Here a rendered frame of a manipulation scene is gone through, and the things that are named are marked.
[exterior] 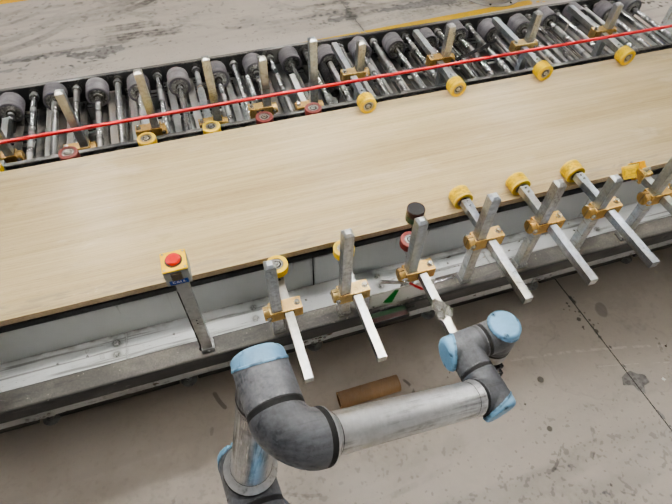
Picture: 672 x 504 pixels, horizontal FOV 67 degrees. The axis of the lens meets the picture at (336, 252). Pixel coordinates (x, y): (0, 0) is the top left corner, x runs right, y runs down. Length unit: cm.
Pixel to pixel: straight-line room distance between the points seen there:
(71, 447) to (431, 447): 162
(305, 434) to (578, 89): 227
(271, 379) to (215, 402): 158
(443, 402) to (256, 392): 43
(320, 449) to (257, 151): 149
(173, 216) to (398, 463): 144
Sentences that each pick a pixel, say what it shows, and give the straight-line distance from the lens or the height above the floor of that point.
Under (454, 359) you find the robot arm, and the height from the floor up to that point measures 117.
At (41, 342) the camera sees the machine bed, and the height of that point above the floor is 69.
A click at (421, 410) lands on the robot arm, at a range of 114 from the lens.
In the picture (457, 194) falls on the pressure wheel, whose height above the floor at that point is 97.
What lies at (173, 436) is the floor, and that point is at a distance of 255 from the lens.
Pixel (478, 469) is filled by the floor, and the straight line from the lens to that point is 251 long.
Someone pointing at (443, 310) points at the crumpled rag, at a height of 87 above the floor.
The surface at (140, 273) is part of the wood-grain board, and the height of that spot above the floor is 90.
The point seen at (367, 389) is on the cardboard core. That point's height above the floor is 8.
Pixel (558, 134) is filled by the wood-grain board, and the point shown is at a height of 90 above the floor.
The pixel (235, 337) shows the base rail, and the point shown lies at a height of 70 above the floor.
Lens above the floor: 235
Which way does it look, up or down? 53 degrees down
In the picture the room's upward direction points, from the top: 2 degrees clockwise
